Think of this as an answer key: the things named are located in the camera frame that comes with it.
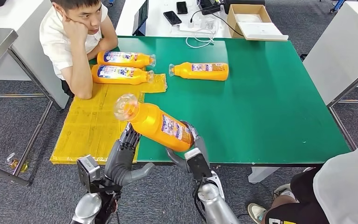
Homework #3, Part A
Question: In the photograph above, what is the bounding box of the small clear plastic bottle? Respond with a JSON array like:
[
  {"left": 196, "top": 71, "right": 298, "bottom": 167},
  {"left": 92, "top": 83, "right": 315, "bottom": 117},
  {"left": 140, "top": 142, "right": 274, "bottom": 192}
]
[{"left": 6, "top": 153, "right": 30, "bottom": 173}]

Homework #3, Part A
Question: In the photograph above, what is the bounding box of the white flat lid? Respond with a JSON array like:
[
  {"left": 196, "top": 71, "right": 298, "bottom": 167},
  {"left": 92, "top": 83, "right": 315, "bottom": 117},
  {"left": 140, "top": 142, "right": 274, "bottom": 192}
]
[{"left": 237, "top": 21, "right": 289, "bottom": 41}]

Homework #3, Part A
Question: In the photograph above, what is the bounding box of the person's right hand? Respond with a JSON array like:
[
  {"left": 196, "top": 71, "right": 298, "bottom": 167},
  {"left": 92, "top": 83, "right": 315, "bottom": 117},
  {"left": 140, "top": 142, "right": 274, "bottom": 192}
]
[{"left": 62, "top": 17, "right": 89, "bottom": 44}]

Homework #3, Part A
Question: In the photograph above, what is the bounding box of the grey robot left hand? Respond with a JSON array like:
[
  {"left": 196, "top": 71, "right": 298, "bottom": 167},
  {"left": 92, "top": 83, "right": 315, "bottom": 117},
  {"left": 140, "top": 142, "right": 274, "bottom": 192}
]
[{"left": 104, "top": 123, "right": 156, "bottom": 187}]

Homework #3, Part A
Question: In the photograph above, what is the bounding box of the white power strip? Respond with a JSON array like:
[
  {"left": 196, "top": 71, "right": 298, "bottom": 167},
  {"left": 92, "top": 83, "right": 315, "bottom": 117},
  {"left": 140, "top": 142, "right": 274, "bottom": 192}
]
[{"left": 179, "top": 19, "right": 216, "bottom": 33}]

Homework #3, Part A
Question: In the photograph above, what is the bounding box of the blue metal stand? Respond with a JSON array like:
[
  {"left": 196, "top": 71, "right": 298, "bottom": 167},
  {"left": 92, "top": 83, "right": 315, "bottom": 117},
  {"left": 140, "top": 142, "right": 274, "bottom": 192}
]
[{"left": 330, "top": 0, "right": 346, "bottom": 13}]

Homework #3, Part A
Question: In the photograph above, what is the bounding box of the white cable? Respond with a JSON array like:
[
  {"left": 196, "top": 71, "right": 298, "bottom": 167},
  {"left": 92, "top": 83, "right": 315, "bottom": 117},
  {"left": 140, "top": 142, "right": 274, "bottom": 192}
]
[{"left": 185, "top": 18, "right": 219, "bottom": 49}]

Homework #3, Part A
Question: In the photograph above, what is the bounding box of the black cable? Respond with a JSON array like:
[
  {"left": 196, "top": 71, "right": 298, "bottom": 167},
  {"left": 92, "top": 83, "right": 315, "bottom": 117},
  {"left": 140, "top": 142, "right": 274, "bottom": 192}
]
[{"left": 190, "top": 10, "right": 245, "bottom": 37}]

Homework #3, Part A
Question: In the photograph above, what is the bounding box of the white table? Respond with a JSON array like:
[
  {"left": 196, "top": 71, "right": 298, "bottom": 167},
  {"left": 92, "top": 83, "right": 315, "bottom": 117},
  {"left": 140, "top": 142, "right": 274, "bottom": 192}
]
[
  {"left": 116, "top": 0, "right": 233, "bottom": 38},
  {"left": 302, "top": 0, "right": 358, "bottom": 151},
  {"left": 0, "top": 0, "right": 70, "bottom": 109}
]

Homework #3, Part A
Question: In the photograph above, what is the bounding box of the white table foot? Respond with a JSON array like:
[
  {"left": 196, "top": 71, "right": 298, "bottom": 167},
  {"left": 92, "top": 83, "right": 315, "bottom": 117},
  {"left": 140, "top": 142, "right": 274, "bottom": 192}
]
[{"left": 248, "top": 167, "right": 281, "bottom": 184}]

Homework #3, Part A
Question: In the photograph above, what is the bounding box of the orange detergent bottle clear cap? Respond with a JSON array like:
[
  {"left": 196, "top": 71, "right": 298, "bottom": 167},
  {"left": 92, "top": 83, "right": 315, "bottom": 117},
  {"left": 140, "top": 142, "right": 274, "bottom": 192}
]
[
  {"left": 114, "top": 93, "right": 195, "bottom": 153},
  {"left": 169, "top": 62, "right": 230, "bottom": 82},
  {"left": 91, "top": 64, "right": 155, "bottom": 85},
  {"left": 97, "top": 51, "right": 157, "bottom": 69}
]

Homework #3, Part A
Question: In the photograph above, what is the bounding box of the cardboard box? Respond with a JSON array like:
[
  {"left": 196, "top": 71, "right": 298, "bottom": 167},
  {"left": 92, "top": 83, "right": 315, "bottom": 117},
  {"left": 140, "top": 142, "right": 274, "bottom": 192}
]
[{"left": 227, "top": 4, "right": 289, "bottom": 42}]

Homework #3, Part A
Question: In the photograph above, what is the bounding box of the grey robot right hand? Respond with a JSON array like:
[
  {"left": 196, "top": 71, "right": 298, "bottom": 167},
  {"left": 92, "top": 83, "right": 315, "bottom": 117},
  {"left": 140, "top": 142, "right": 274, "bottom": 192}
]
[{"left": 166, "top": 120, "right": 211, "bottom": 173}]

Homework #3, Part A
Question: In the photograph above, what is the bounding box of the white packing insert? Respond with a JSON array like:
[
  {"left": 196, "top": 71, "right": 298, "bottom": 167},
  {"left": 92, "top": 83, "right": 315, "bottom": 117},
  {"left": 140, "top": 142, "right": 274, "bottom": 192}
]
[{"left": 234, "top": 14, "right": 262, "bottom": 23}]

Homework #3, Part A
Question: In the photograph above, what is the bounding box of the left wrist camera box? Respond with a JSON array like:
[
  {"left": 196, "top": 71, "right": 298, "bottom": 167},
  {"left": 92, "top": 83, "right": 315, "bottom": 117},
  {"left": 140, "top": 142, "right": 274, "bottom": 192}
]
[{"left": 77, "top": 154, "right": 103, "bottom": 192}]

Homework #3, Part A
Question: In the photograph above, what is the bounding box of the black smartphone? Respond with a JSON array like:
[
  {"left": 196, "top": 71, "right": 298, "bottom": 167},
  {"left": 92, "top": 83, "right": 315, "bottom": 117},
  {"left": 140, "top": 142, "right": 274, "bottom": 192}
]
[
  {"left": 163, "top": 11, "right": 183, "bottom": 25},
  {"left": 176, "top": 1, "right": 188, "bottom": 15}
]

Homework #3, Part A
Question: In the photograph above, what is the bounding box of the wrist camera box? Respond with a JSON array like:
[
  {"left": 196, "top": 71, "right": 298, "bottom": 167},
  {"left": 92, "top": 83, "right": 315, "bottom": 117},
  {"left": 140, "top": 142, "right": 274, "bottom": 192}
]
[
  {"left": 184, "top": 147, "right": 214, "bottom": 182},
  {"left": 77, "top": 154, "right": 103, "bottom": 192}
]

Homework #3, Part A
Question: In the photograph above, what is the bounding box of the person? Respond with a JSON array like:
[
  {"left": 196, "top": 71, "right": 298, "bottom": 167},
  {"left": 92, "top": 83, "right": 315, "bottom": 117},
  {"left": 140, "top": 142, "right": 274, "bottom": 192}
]
[
  {"left": 39, "top": 0, "right": 119, "bottom": 100},
  {"left": 247, "top": 83, "right": 358, "bottom": 224}
]

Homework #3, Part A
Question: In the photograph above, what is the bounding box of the black charger device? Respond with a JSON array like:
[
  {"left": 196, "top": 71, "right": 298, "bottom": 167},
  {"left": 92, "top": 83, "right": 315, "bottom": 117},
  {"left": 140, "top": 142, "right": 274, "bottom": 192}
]
[{"left": 197, "top": 0, "right": 224, "bottom": 15}]

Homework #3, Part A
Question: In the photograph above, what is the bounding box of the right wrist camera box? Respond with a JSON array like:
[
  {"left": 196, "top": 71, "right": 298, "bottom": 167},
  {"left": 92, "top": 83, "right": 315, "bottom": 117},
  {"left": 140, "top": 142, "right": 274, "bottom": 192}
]
[{"left": 184, "top": 147, "right": 214, "bottom": 182}]

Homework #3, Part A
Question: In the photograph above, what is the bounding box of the large yellow taped cardboard sheet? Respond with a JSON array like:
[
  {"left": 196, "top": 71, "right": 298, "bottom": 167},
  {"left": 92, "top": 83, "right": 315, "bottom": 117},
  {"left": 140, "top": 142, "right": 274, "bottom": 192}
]
[{"left": 49, "top": 72, "right": 145, "bottom": 165}]

